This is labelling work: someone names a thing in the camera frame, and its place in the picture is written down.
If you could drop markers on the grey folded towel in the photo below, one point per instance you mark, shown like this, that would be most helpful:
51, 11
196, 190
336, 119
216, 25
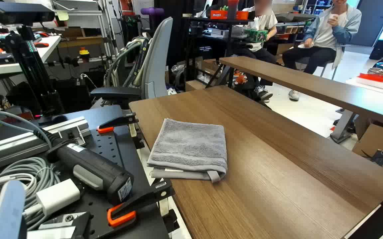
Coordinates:
190, 151

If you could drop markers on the grey office chair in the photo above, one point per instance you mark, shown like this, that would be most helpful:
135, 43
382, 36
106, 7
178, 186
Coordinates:
152, 71

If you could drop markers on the black clamp orange tip rear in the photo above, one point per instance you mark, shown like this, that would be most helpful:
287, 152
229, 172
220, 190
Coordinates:
120, 121

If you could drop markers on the orange bin on shelf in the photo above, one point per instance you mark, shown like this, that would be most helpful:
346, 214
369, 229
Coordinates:
225, 15

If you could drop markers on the black grey handheld device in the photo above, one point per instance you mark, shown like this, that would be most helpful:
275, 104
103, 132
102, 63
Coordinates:
98, 172

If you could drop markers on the seated person white shirt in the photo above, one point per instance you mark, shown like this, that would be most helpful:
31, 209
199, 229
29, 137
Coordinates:
264, 21

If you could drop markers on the white power adapter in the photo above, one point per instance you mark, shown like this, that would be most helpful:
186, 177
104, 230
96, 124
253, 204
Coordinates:
58, 197

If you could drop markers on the seated person grey jacket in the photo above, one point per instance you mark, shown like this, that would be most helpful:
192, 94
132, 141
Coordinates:
326, 38

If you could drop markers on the long wooden bench table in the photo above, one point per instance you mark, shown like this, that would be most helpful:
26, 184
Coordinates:
356, 99

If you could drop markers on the blue grey panel foreground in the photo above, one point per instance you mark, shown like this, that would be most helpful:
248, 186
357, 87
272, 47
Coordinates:
13, 200

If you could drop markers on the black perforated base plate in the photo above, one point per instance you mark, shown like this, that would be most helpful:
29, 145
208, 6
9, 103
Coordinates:
150, 224

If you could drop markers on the black clamp orange handle front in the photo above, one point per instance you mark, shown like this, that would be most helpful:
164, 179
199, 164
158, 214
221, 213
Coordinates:
126, 213

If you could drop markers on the black camera on tripod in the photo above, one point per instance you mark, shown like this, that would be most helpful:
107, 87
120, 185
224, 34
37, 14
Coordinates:
22, 46

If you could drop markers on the silver aluminium rail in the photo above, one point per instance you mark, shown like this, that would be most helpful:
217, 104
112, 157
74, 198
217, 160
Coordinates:
27, 144

